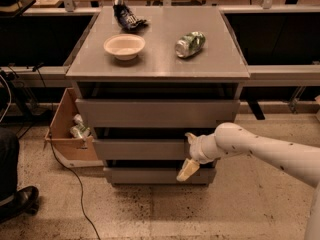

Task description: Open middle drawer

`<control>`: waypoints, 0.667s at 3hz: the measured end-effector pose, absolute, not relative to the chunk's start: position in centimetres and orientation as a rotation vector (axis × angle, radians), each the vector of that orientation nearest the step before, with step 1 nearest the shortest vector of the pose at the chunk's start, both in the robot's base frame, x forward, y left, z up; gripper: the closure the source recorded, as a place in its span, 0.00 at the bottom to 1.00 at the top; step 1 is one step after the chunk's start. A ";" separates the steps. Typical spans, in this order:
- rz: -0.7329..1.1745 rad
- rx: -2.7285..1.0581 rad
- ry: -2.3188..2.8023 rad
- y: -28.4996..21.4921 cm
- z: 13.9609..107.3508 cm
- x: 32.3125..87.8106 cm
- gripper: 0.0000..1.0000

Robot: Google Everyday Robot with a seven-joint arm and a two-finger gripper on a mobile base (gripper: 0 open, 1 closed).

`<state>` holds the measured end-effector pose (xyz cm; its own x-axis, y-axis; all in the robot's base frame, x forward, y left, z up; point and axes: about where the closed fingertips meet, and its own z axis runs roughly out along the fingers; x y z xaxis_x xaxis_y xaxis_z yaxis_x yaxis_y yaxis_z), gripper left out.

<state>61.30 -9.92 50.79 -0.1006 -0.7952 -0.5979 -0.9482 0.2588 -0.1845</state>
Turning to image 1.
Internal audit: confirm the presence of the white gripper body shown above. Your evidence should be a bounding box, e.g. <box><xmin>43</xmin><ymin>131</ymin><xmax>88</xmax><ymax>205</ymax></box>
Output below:
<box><xmin>189</xmin><ymin>134</ymin><xmax>219</xmax><ymax>164</ymax></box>

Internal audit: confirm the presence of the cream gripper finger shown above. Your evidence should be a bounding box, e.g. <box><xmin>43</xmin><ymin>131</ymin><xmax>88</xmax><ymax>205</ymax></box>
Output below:
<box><xmin>176</xmin><ymin>158</ymin><xmax>200</xmax><ymax>182</ymax></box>
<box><xmin>185</xmin><ymin>132</ymin><xmax>198</xmax><ymax>145</ymax></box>

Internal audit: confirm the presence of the grey drawer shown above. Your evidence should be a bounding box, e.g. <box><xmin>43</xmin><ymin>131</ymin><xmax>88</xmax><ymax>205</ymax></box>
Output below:
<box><xmin>93</xmin><ymin>139</ymin><xmax>190</xmax><ymax>160</ymax></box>
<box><xmin>103</xmin><ymin>167</ymin><xmax>216</xmax><ymax>185</ymax></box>
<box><xmin>76</xmin><ymin>99</ymin><xmax>240</xmax><ymax>128</ymax></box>

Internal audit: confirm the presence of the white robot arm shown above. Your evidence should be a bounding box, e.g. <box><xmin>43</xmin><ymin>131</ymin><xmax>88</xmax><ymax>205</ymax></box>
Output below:
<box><xmin>176</xmin><ymin>123</ymin><xmax>320</xmax><ymax>240</ymax></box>

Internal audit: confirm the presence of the grey bottom drawer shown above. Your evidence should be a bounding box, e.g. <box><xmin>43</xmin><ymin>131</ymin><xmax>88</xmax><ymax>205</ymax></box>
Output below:
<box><xmin>103</xmin><ymin>167</ymin><xmax>216</xmax><ymax>185</ymax></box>

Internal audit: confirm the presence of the grey drawer cabinet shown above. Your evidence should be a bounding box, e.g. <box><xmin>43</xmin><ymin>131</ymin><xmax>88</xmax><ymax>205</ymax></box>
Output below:
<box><xmin>66</xmin><ymin>6</ymin><xmax>249</xmax><ymax>171</ymax></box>

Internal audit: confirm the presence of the grey top drawer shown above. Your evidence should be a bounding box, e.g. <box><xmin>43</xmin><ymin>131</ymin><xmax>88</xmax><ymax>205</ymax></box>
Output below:
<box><xmin>76</xmin><ymin>99</ymin><xmax>240</xmax><ymax>128</ymax></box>

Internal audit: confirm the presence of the green soda can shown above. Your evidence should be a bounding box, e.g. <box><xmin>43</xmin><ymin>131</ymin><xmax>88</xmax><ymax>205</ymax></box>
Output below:
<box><xmin>175</xmin><ymin>31</ymin><xmax>206</xmax><ymax>58</ymax></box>

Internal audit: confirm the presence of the green can in box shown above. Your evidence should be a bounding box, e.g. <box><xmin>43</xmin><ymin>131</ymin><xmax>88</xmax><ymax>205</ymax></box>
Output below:
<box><xmin>70</xmin><ymin>125</ymin><xmax>90</xmax><ymax>141</ymax></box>

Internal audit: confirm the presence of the white paper bowl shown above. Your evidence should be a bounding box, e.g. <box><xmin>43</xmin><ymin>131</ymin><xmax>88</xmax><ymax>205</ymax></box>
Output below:
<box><xmin>103</xmin><ymin>34</ymin><xmax>145</xmax><ymax>61</ymax></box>

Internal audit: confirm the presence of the cardboard box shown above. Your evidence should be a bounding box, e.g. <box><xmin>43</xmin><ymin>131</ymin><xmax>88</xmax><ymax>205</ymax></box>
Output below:
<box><xmin>45</xmin><ymin>88</ymin><xmax>98</xmax><ymax>162</ymax></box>

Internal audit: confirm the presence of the white bottle in box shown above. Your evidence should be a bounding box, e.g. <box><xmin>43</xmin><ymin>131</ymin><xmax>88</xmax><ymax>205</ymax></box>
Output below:
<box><xmin>73</xmin><ymin>114</ymin><xmax>83</xmax><ymax>124</ymax></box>

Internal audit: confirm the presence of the blue crumpled chip bag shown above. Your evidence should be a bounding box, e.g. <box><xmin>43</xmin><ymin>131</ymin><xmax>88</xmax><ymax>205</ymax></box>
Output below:
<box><xmin>113</xmin><ymin>0</ymin><xmax>148</xmax><ymax>31</ymax></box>

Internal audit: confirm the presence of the black shoe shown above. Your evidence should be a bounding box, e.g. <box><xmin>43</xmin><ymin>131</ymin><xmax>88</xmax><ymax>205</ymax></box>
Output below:
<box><xmin>0</xmin><ymin>186</ymin><xmax>39</xmax><ymax>223</ymax></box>

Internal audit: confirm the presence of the dark trouser leg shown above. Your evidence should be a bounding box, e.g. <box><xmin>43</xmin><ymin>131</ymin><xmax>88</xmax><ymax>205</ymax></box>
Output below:
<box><xmin>0</xmin><ymin>128</ymin><xmax>20</xmax><ymax>205</ymax></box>

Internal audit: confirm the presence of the black floor cable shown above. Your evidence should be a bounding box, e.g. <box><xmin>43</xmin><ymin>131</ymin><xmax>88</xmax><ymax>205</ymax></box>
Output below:
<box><xmin>34</xmin><ymin>67</ymin><xmax>102</xmax><ymax>240</ymax></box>

